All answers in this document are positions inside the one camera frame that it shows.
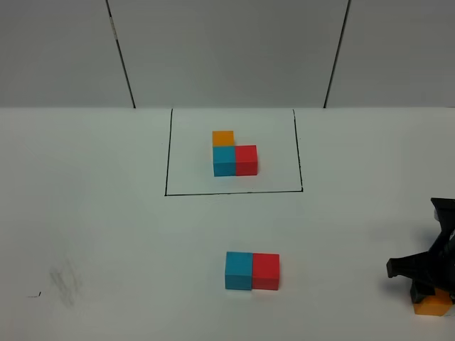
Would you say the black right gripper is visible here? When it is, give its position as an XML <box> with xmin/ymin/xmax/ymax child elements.
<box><xmin>386</xmin><ymin>197</ymin><xmax>454</xmax><ymax>304</ymax></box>

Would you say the red template block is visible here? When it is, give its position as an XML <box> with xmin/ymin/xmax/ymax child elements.
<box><xmin>235</xmin><ymin>145</ymin><xmax>258</xmax><ymax>176</ymax></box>

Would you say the blue template block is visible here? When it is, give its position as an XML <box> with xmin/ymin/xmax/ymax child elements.
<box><xmin>213</xmin><ymin>146</ymin><xmax>236</xmax><ymax>177</ymax></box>

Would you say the orange template block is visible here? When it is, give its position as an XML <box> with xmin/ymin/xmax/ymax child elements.
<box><xmin>212</xmin><ymin>131</ymin><xmax>235</xmax><ymax>147</ymax></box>

